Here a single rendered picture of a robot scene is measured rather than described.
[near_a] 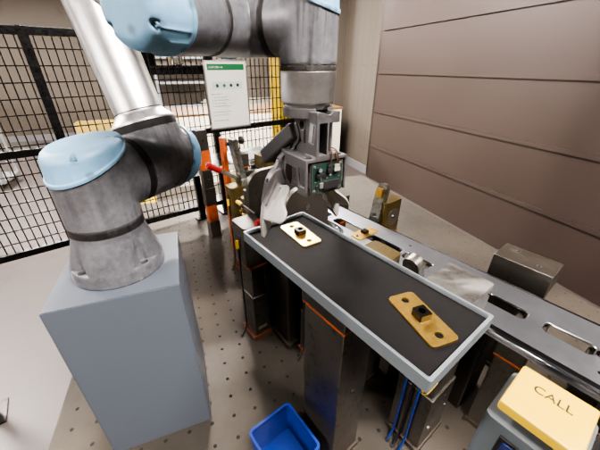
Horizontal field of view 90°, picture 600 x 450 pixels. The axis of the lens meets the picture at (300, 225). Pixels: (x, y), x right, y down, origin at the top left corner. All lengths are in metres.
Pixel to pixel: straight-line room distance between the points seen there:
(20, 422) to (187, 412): 1.33
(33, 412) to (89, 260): 1.53
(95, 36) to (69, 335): 0.48
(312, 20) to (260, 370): 0.79
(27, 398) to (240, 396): 1.44
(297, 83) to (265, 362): 0.73
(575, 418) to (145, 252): 0.59
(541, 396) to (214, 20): 0.49
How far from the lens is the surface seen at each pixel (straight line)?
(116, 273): 0.58
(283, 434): 0.81
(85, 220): 0.56
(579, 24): 2.84
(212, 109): 1.62
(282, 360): 0.92
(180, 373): 0.71
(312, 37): 0.41
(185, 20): 0.36
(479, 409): 0.87
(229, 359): 0.94
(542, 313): 0.77
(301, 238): 0.52
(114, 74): 0.64
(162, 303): 0.58
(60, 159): 0.54
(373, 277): 0.45
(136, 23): 0.35
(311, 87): 0.41
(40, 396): 2.11
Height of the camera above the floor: 1.43
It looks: 28 degrees down
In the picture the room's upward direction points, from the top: straight up
